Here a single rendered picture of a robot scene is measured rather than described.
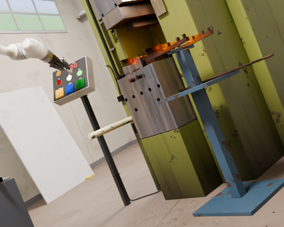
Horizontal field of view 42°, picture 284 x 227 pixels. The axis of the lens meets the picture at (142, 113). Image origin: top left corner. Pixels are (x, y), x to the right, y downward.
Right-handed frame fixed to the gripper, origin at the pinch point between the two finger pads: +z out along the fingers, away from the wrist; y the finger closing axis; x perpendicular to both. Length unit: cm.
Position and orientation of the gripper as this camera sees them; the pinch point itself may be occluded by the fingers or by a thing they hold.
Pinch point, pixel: (68, 69)
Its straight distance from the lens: 274.4
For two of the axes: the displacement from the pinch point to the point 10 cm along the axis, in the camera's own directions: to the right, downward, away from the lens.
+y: 8.6, -3.4, -3.9
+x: -1.5, -8.9, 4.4
